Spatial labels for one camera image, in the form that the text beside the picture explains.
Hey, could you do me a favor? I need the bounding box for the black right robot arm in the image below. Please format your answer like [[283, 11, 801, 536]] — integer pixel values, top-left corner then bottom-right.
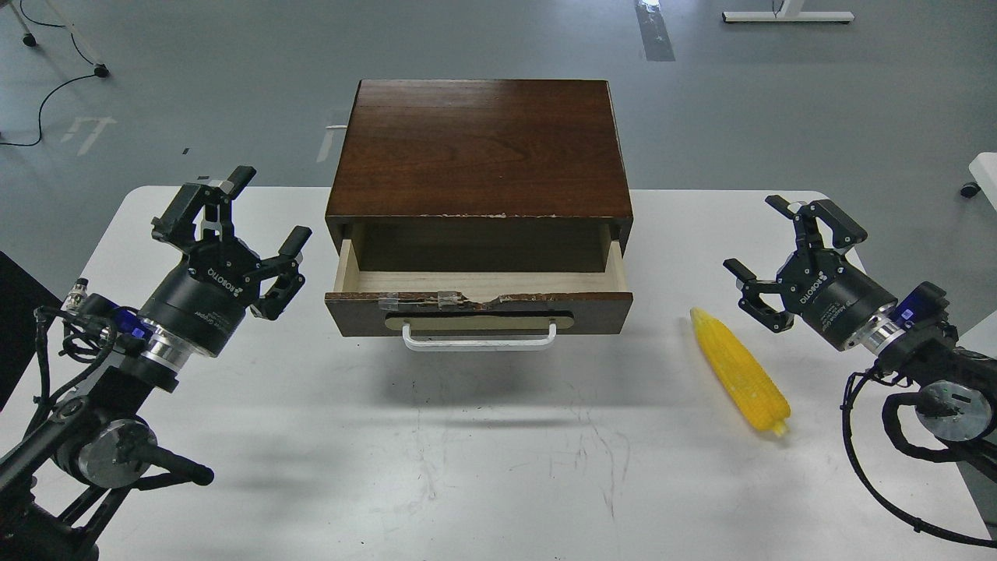
[[724, 195, 996, 548]]

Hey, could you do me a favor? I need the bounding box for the black floor cable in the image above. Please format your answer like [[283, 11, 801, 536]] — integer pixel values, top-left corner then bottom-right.
[[0, 0, 110, 148]]

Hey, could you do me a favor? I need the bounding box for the wooden drawer with white handle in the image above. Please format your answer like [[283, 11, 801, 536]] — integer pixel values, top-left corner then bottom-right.
[[325, 219, 634, 338]]

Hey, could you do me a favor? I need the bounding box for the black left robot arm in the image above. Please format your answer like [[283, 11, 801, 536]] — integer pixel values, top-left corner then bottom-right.
[[2, 164, 312, 560]]

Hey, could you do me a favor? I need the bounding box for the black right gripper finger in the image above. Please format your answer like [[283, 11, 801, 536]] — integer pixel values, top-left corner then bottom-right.
[[765, 195, 868, 271], [723, 259, 795, 333]]

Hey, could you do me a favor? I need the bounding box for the white furniture edge with caster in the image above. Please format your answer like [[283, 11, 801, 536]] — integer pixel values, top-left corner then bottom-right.
[[959, 152, 997, 205]]

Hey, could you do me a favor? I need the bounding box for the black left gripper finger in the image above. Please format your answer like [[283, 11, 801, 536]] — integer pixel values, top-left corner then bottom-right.
[[152, 164, 257, 253], [249, 226, 312, 322]]

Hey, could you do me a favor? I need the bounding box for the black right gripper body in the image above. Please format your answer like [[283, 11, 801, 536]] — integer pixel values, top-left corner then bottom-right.
[[776, 249, 898, 351]]

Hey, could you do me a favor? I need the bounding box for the white stand leg with casters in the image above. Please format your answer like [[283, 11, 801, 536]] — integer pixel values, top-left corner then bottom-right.
[[15, 1, 110, 79]]

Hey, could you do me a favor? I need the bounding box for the white table leg base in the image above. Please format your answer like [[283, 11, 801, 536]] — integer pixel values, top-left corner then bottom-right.
[[720, 1, 855, 24]]

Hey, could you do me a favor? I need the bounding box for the yellow corn cob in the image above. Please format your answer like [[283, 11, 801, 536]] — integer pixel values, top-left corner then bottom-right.
[[689, 308, 791, 437]]

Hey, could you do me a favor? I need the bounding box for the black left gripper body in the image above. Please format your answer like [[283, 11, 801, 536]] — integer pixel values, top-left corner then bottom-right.
[[139, 238, 261, 356]]

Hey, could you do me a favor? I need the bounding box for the dark wooden cabinet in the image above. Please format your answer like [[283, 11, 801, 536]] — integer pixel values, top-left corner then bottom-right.
[[325, 79, 634, 246]]

